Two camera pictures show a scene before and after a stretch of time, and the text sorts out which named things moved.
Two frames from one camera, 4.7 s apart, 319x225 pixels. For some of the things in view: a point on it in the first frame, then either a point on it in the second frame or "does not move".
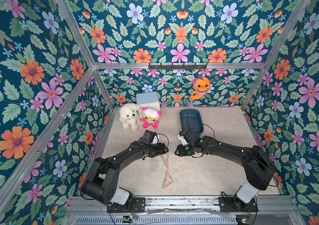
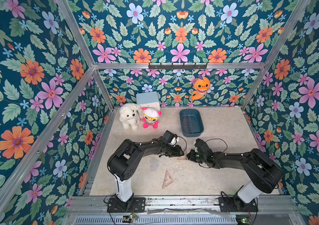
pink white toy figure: [150, 117] does not move
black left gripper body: [155, 149] to [171, 151]
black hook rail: [178, 67] does not move
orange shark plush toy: [201, 85] does not move
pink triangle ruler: [166, 161] to [182, 158]
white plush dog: [129, 116] does not move
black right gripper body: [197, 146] to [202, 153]
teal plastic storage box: [191, 119] does not move
